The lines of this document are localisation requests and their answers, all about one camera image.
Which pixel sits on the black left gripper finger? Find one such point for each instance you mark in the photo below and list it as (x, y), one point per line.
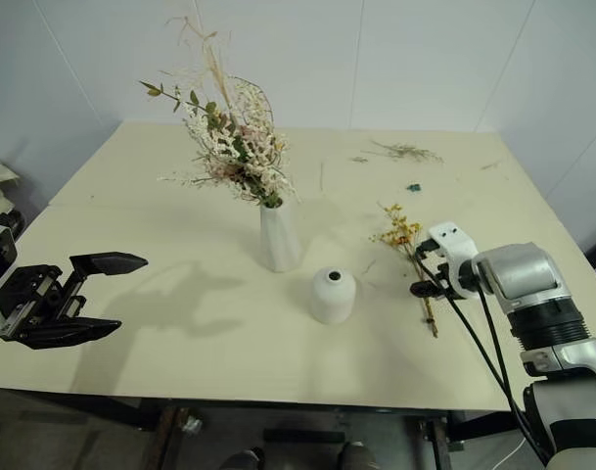
(111, 263)
(72, 333)

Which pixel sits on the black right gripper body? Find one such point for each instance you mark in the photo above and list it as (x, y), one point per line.
(444, 281)

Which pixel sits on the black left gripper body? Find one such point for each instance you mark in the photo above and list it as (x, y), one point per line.
(38, 294)

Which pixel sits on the small yellow flower bouquet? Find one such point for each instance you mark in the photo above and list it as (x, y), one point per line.
(400, 235)

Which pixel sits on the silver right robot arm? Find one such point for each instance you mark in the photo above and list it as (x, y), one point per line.
(537, 289)

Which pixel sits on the large dried flower bouquet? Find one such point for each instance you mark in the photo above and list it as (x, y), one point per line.
(239, 142)

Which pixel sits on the round white vase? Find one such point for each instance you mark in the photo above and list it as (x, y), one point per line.
(333, 296)

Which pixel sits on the small teal scrap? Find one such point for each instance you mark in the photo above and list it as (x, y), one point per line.
(414, 187)

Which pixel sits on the loose dried grass sprig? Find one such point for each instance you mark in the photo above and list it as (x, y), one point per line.
(405, 151)

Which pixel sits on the rusty metal table leg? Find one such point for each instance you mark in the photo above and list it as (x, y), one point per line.
(168, 436)

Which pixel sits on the tall faceted white vase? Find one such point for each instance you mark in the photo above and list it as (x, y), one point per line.
(279, 240)

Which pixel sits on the dark rounded shape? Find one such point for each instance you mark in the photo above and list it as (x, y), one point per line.
(242, 460)
(358, 456)

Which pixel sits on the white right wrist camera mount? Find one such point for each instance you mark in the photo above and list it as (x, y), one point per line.
(456, 245)

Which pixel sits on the black table frame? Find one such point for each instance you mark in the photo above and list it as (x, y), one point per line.
(82, 404)

